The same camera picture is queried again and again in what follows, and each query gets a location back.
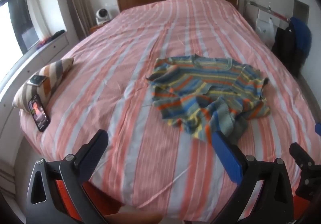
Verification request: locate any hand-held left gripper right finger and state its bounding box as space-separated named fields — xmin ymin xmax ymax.
xmin=211 ymin=131 xmax=294 ymax=224

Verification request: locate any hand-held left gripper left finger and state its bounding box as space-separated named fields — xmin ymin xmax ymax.
xmin=26 ymin=129 xmax=109 ymax=224

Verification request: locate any striped knit sweater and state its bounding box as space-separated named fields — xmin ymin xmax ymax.
xmin=146 ymin=55 xmax=271 ymax=143

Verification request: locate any orange fleece garment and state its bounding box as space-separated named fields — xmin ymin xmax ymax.
xmin=54 ymin=179 xmax=127 ymax=224

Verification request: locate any black smartphone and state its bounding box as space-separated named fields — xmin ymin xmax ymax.
xmin=28 ymin=94 xmax=51 ymax=132

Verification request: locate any pink striped bedspread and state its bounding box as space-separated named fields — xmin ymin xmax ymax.
xmin=19 ymin=0 xmax=321 ymax=221

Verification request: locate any striped brown grey pillow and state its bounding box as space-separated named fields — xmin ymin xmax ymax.
xmin=12 ymin=58 xmax=75 ymax=114

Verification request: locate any black jacket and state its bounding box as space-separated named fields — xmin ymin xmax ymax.
xmin=271 ymin=22 xmax=308 ymax=77

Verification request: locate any small silver device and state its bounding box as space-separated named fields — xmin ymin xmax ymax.
xmin=27 ymin=75 xmax=48 ymax=86

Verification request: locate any wooden nightstand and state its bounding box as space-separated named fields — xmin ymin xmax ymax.
xmin=89 ymin=19 xmax=113 ymax=36

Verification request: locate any white box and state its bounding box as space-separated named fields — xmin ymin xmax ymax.
xmin=258 ymin=11 xmax=272 ymax=23

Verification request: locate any white round fan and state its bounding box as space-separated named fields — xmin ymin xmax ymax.
xmin=95 ymin=8 xmax=112 ymax=25

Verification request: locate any window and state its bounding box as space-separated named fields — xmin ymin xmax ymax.
xmin=0 ymin=0 xmax=41 ymax=56

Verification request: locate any white sheer curtain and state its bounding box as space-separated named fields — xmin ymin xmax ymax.
xmin=25 ymin=0 xmax=66 ymax=39

